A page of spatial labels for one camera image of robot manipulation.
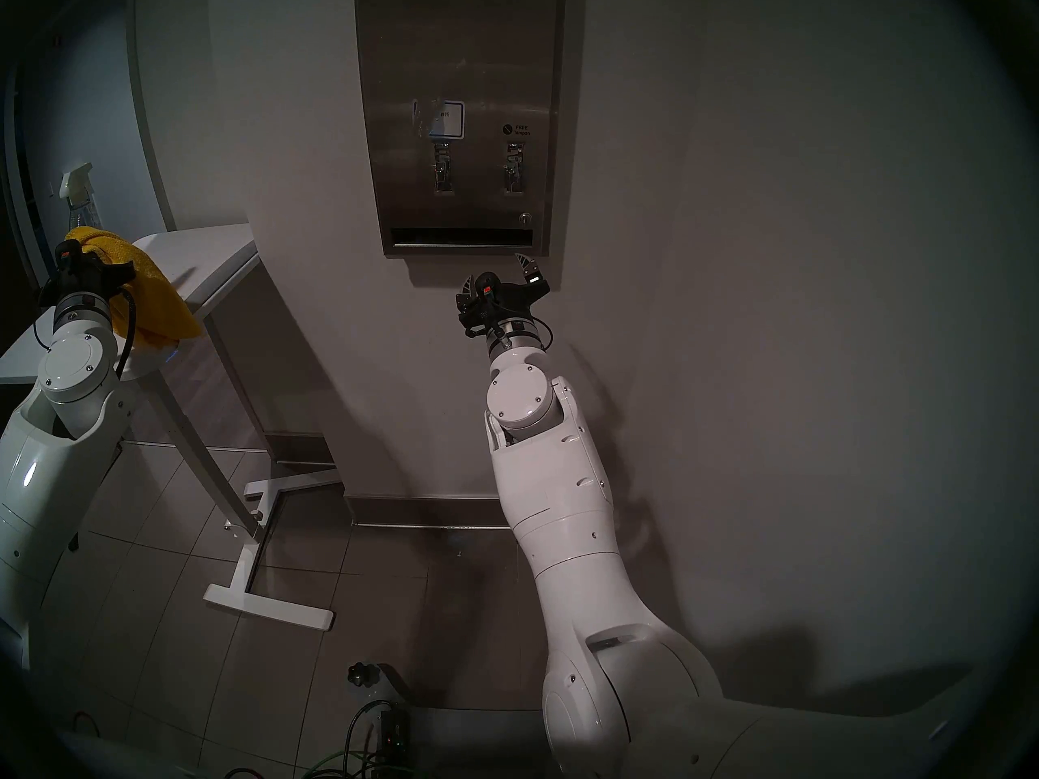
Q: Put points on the spray bottle with blue liquid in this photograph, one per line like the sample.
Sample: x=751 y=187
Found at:
x=77 y=189

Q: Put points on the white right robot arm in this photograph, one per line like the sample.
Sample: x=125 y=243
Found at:
x=568 y=526

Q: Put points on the white blue-edged label sticker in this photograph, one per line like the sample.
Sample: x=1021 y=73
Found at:
x=448 y=120

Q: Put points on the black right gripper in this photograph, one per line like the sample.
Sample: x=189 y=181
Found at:
x=507 y=303

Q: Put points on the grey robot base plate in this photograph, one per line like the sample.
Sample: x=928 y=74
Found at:
x=471 y=741

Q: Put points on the yellow microfibre cloth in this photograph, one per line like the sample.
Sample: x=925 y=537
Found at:
x=150 y=294

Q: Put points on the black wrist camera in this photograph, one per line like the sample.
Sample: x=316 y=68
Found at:
x=69 y=258
x=485 y=286

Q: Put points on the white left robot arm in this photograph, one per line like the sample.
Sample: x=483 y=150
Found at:
x=57 y=428

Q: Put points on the white side table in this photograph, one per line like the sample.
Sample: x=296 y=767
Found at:
x=195 y=258

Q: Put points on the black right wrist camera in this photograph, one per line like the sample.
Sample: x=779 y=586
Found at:
x=485 y=286

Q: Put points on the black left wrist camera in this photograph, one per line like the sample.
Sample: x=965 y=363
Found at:
x=69 y=258

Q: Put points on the black star knob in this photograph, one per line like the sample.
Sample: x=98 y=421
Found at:
x=362 y=675

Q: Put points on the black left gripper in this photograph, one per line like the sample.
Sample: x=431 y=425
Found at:
x=89 y=278

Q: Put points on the black power box red light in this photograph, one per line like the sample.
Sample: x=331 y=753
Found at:
x=394 y=733

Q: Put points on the stainless steel wall dispenser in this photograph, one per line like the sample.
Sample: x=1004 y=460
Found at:
x=463 y=96

